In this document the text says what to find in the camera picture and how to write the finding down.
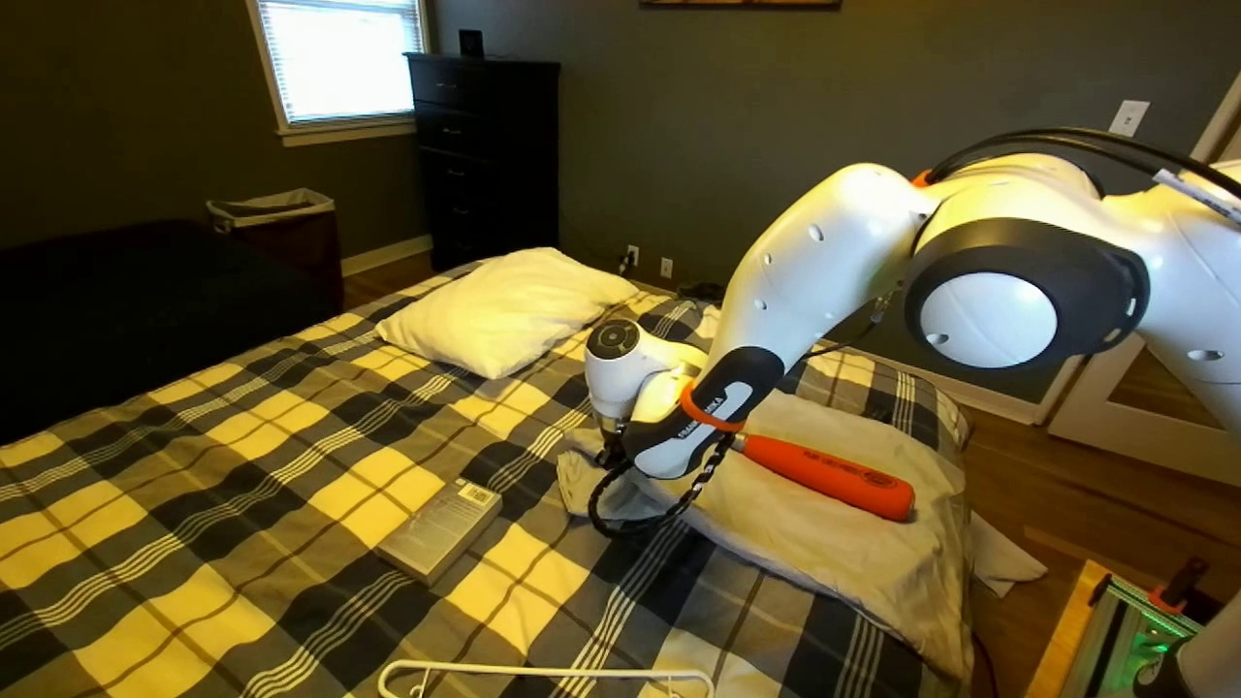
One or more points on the grey pillow case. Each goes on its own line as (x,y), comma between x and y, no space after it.
(910,574)

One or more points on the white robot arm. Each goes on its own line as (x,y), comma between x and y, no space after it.
(1002,258)

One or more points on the white pillow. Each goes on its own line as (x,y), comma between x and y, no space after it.
(504,313)

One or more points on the black tall dresser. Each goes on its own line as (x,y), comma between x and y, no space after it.
(485,145)

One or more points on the small grey book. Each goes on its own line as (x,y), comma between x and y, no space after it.
(443,528)

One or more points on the orange plastic baseball bat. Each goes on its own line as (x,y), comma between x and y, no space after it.
(840,479)

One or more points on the plaid checkered bed comforter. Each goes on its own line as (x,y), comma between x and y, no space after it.
(222,542)

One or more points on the dark bin with liner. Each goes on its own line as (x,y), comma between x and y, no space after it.
(295,225)

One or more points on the white framed door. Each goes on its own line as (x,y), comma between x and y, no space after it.
(1172,389)

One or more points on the green framed wooden stand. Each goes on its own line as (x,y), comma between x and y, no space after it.
(1114,634)

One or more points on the window with white frame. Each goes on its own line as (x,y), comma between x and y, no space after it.
(340,68)

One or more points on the white wall outlet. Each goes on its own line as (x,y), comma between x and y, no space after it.
(1130,119)

